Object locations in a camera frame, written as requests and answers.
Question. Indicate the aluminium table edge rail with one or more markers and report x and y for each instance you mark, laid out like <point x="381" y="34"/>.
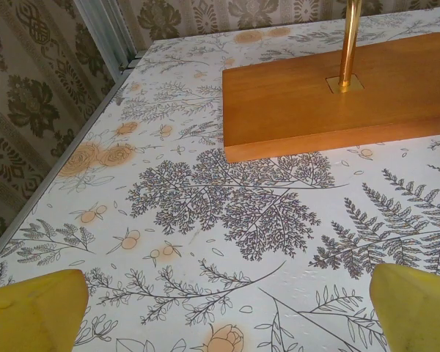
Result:
<point x="39" y="190"/>

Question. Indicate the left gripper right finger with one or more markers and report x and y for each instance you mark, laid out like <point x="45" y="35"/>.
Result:
<point x="421" y="315"/>

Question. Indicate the aluminium frame post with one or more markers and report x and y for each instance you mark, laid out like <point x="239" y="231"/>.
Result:
<point x="106" y="33"/>

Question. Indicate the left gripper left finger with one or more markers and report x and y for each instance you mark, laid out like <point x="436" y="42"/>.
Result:
<point x="29" y="315"/>

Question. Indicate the gold glass rack wooden base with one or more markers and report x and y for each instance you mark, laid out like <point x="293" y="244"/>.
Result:
<point x="278" y="110"/>

